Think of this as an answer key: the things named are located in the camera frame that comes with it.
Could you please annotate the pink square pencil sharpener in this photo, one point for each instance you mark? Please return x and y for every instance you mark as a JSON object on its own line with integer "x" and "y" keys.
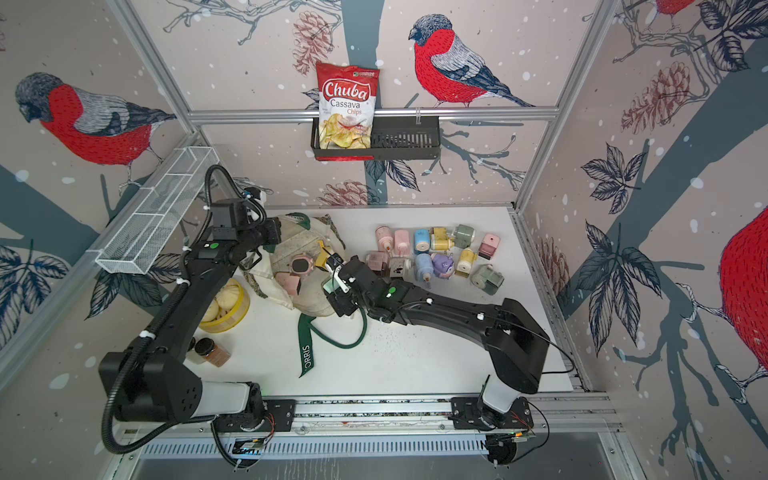
{"x": 489, "y": 246}

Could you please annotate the cream pencil sharpener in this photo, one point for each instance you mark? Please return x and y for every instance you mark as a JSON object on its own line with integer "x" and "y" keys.
{"x": 400, "y": 267}

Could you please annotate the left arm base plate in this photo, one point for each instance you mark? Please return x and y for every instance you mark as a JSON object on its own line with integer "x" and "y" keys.
{"x": 271, "y": 415}

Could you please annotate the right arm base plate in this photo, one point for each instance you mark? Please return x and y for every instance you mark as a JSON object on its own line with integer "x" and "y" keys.
{"x": 470, "y": 413}

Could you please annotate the white wire mesh shelf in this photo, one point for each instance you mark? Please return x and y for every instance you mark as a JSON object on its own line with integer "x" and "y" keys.
{"x": 162, "y": 204}

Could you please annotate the pink dark-faced pencil sharpener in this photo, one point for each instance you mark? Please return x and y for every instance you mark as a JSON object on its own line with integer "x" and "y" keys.
{"x": 301, "y": 265}

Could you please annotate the pink boxy pencil sharpener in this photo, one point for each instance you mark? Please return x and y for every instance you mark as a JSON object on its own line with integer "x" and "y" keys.
{"x": 289, "y": 282}

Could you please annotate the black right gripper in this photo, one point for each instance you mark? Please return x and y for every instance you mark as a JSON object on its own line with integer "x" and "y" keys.
{"x": 337, "y": 301}

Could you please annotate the pink black-faced pencil sharpener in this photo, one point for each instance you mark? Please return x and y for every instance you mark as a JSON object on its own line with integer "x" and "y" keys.
{"x": 378, "y": 262}

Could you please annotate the light blue pencil sharpener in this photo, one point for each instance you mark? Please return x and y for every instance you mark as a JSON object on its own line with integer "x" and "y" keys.
{"x": 424, "y": 267}

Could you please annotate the cream green-handled tote bag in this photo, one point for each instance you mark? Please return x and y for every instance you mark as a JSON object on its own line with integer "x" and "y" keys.
{"x": 300, "y": 233}

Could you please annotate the red Chuba cassava chips bag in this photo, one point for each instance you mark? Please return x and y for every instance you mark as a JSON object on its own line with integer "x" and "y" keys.
{"x": 347, "y": 102}

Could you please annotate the yellow bowl with buns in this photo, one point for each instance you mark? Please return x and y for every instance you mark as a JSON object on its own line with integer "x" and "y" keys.
{"x": 227, "y": 310}

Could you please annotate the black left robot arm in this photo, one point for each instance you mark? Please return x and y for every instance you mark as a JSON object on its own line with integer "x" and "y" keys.
{"x": 149, "y": 389}

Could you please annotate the brown spice jar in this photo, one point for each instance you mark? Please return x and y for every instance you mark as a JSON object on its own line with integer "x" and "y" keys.
{"x": 212, "y": 352}

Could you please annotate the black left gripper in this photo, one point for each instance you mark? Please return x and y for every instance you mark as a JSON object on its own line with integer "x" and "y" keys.
{"x": 273, "y": 225}

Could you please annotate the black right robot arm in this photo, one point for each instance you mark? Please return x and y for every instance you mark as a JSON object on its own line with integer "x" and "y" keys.
{"x": 515, "y": 342}

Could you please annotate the black wire wall basket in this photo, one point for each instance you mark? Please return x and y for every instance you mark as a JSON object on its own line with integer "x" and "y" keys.
{"x": 392, "y": 138}

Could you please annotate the dark-lid spice jar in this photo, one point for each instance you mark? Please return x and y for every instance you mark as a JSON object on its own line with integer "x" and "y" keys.
{"x": 191, "y": 354}

